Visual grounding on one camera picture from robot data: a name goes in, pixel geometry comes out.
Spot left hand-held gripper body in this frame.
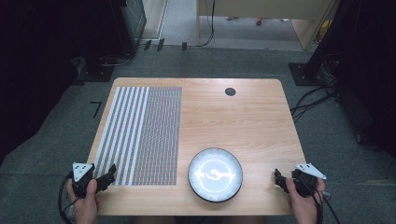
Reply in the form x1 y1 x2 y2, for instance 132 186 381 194
71 161 108 199

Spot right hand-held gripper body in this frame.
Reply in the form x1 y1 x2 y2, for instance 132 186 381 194
290 162 328 198

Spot white plate with dark rim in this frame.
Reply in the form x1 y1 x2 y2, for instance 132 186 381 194
187 147 244 203

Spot person's left hand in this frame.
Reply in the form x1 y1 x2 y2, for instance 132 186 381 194
66 178 103 224

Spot person's right hand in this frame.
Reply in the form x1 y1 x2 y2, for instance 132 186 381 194
285 177 326 224

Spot striped placemat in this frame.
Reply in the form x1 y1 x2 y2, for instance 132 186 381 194
92 86 183 187

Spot black stand base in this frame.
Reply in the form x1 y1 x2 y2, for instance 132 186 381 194
76 62 116 84

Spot black stand with base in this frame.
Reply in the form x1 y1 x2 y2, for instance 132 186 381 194
288 0 362 87

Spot yellow object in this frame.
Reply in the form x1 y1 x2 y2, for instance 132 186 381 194
316 19 333 44

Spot dark cabinet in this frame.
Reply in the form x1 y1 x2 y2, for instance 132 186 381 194
108 0 148 55

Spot light wooden desk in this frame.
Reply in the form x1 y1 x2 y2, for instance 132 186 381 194
195 0 341 51

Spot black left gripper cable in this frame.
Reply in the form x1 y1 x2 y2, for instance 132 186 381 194
57 172 79 224

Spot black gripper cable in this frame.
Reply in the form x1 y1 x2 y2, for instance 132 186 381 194
298 177 343 224
57 172 79 224

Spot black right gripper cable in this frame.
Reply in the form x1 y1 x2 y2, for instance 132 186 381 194
298 177 343 224

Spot black floor cables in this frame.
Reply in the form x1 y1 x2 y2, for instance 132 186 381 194
290 52 340 124

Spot black coiled floor cable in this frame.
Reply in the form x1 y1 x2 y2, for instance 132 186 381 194
98 53 134 68

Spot black hanging cable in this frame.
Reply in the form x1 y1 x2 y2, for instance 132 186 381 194
197 0 217 49

